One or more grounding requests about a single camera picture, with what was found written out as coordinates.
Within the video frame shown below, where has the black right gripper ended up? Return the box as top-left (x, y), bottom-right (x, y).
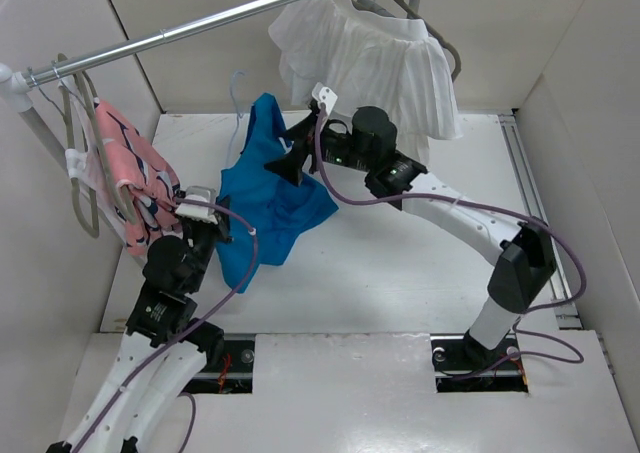
top-left (264, 112), bottom-right (374, 187)

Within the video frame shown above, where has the blue t shirt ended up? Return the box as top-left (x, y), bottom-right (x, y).
top-left (217, 93), bottom-right (338, 293)

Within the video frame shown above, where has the light blue wire hanger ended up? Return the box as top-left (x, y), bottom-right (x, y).
top-left (229, 70), bottom-right (247, 147)

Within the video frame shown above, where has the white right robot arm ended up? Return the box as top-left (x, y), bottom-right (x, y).
top-left (264, 100), bottom-right (556, 367)

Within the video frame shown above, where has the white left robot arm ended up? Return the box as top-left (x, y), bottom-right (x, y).
top-left (48, 187), bottom-right (231, 452)

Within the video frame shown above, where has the grey velvet hanger inner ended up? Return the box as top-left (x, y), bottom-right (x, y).
top-left (51, 60), bottom-right (137, 224)

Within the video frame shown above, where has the grey velvet hanger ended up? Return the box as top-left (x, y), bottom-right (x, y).
top-left (58, 80), bottom-right (100, 239)
top-left (51, 60), bottom-right (137, 224)

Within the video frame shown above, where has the grey velvet hanger outer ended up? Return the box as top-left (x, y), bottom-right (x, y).
top-left (58, 80), bottom-right (100, 239)

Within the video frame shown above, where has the grey hanger holding skirt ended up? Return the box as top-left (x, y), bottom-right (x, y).
top-left (351, 0), bottom-right (462, 82)

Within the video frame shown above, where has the pink shark print garment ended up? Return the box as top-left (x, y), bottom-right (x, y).
top-left (94, 98), bottom-right (182, 257)

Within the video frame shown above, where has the white pleated skirt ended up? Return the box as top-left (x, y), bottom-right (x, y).
top-left (268, 0), bottom-right (463, 164)

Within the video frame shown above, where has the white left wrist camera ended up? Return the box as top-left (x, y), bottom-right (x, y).
top-left (175, 186), bottom-right (219, 225)

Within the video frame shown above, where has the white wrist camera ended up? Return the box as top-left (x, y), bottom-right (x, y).
top-left (175, 186), bottom-right (219, 225)
top-left (311, 82), bottom-right (338, 115)

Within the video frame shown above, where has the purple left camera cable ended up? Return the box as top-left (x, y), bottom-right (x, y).
top-left (69, 197), bottom-right (261, 453)

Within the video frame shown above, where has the purple camera cable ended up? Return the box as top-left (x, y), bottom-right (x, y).
top-left (69, 197), bottom-right (261, 453)
top-left (314, 115), bottom-right (587, 379)

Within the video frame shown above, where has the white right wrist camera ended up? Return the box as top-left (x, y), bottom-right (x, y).
top-left (311, 82), bottom-right (338, 115)

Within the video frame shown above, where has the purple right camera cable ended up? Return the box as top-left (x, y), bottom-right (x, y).
top-left (314, 115), bottom-right (587, 379)

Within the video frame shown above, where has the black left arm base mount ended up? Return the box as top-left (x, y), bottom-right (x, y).
top-left (180, 323), bottom-right (256, 395)

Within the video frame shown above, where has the silver clothes rack rail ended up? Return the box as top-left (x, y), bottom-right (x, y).
top-left (13, 0), bottom-right (299, 92)

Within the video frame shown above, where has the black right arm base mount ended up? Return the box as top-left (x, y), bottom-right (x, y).
top-left (430, 333), bottom-right (529, 393)

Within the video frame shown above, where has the aluminium rail right edge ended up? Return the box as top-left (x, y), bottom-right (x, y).
top-left (498, 114), bottom-right (583, 330)

